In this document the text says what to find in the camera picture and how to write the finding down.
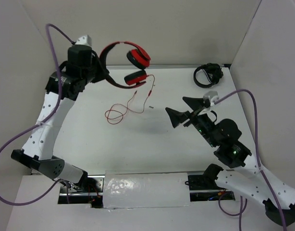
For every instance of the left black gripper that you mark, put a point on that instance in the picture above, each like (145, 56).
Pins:
(101, 76)

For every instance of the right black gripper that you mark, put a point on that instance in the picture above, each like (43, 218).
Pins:
(176, 116)

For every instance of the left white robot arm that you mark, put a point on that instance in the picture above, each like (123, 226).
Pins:
(37, 152)

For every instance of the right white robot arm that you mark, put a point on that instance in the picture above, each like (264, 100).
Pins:
(253, 181)

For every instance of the black headphones in corner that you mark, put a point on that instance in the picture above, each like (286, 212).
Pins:
(213, 72)

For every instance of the white taped cover sheet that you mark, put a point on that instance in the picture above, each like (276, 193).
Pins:
(145, 190)

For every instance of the aluminium table frame rail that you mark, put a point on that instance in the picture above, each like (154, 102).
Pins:
(163, 66)

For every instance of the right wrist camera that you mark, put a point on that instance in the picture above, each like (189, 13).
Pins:
(210, 98)

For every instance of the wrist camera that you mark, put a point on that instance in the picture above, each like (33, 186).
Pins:
(210, 98)
(84, 40)

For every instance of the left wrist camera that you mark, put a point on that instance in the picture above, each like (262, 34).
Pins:
(84, 40)

